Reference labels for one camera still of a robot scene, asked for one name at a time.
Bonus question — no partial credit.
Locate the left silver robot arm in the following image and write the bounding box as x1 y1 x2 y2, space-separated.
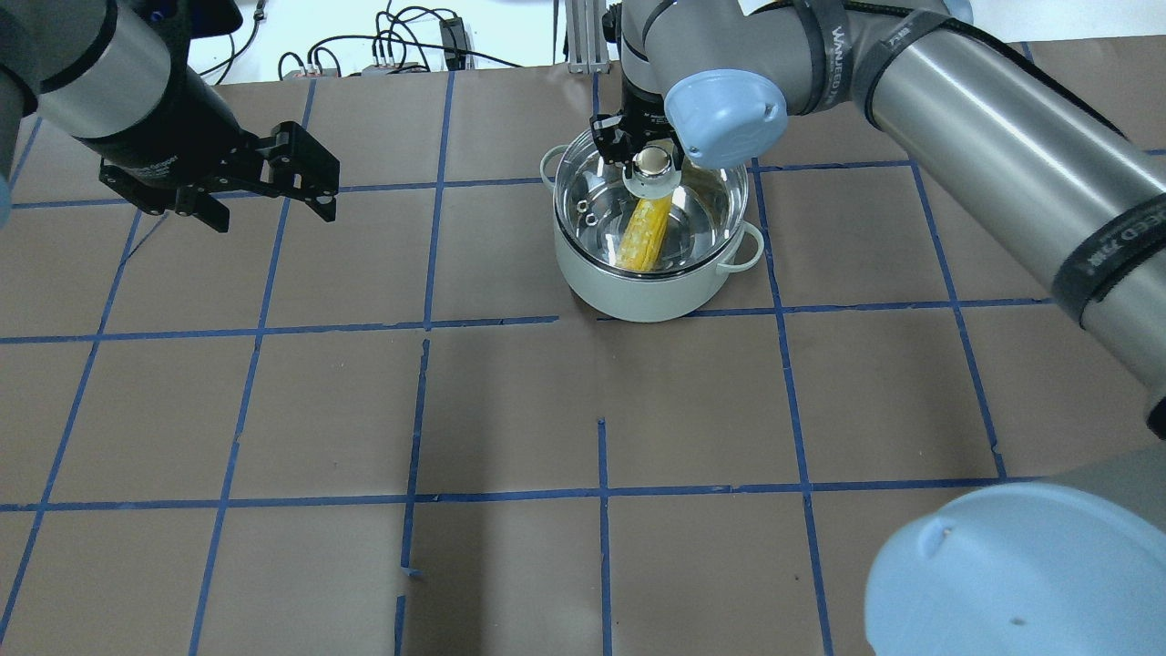
3 1 340 233

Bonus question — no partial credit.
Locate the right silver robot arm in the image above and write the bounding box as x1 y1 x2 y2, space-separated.
590 1 1165 655

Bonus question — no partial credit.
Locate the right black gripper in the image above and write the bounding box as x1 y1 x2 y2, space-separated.
588 77 687 179

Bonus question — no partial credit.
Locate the black power adapter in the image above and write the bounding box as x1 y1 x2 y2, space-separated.
440 16 470 70

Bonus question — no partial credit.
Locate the yellow corn cob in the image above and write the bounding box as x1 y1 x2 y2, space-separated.
614 195 673 271

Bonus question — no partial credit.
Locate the aluminium frame post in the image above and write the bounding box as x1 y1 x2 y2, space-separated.
566 1 609 75

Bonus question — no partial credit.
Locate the glass pot lid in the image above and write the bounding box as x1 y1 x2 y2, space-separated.
539 133 749 280

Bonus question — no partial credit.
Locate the white pot with steel rim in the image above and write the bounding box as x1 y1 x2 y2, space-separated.
538 133 763 323

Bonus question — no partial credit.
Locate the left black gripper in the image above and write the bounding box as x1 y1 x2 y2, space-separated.
98 69 340 233

